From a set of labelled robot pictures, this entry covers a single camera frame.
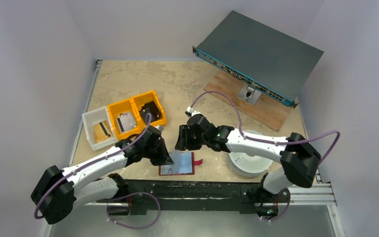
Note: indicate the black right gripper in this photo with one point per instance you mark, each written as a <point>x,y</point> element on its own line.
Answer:
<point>186,137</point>

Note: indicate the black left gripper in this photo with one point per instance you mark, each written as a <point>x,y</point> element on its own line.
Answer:
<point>164,158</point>

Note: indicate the red leather card holder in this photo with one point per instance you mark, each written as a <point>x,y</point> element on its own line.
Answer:
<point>184,164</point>

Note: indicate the gold card with black stripe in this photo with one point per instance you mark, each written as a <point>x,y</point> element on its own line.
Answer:
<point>102,131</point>

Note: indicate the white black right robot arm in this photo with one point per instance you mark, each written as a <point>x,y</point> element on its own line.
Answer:
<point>299,160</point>

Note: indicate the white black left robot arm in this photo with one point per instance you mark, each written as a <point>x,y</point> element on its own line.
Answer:
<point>60,190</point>

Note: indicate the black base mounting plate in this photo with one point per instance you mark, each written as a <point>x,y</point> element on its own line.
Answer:
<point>140,196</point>

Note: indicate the black square part in bin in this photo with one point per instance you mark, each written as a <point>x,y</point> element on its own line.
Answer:
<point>150,108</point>

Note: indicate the grey metal plate in bin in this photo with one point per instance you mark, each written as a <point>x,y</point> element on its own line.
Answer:
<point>129,124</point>

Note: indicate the yellow double compartment bin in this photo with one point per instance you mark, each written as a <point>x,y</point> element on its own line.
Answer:
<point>125,118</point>

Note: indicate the white filament spool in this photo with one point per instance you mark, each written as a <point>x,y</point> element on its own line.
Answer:
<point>248,166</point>

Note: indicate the white plastic bin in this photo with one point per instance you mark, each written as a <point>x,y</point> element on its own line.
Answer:
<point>91,118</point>

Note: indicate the wooden board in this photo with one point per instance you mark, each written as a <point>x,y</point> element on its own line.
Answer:
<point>266,111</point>

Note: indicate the grey metal bracket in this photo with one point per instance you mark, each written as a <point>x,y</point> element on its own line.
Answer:
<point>249,94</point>

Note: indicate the grey blue network switch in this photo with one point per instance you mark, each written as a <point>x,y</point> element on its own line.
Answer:
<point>266,59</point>

